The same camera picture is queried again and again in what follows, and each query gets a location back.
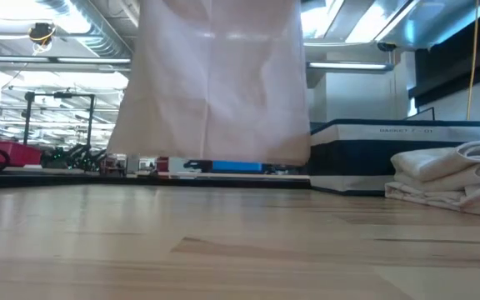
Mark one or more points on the black background frame stand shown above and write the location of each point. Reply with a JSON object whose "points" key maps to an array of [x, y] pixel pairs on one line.
{"points": [[91, 121]]}

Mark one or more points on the plain beige towel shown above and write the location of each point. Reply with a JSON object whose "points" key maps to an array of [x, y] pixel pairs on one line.
{"points": [[215, 104]]}

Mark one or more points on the black metal table frame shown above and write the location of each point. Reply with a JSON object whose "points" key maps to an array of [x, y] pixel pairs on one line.
{"points": [[140, 181]]}

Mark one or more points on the black background robot arm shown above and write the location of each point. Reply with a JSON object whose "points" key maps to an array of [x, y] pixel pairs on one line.
{"points": [[196, 165]]}

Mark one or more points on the red bin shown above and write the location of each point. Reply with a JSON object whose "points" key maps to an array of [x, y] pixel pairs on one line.
{"points": [[19, 153]]}

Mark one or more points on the white towel thin grey lines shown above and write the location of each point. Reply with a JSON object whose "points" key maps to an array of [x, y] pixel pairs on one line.
{"points": [[452, 164]]}

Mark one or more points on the ceiling strip light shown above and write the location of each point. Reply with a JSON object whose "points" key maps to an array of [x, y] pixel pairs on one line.
{"points": [[348, 66], [94, 60], [15, 58]]}

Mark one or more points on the blue plastic bin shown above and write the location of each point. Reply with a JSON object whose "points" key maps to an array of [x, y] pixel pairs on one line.
{"points": [[236, 166]]}

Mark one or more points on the navy fabric basket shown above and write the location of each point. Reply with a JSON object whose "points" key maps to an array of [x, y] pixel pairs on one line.
{"points": [[356, 162]]}

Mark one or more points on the black background robot arms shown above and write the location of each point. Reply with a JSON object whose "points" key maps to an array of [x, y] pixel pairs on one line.
{"points": [[77, 156]]}

